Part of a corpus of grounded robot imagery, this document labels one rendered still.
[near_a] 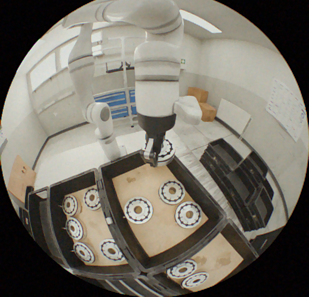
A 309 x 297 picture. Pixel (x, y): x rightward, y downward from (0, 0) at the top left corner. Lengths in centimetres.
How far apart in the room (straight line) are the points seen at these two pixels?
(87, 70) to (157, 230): 57
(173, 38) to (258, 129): 278
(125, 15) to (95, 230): 55
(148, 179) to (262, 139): 278
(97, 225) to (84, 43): 61
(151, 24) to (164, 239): 50
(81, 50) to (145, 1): 25
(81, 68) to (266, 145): 306
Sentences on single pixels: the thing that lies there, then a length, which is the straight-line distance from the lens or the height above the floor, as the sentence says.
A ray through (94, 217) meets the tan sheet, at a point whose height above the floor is 83.
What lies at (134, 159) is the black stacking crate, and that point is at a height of 90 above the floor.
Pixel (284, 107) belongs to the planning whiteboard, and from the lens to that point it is 278.
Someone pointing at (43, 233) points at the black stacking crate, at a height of 83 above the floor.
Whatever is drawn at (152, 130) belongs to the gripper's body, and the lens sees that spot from 15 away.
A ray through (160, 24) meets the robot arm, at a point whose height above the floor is 128.
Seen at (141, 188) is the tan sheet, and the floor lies 83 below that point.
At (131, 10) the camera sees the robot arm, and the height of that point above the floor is 130.
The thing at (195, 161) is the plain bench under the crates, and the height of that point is 70.
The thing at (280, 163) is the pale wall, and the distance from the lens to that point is 301.
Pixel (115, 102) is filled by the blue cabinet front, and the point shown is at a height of 68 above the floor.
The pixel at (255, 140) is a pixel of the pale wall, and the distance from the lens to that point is 292.
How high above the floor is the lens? 121
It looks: 44 degrees down
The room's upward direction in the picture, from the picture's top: straight up
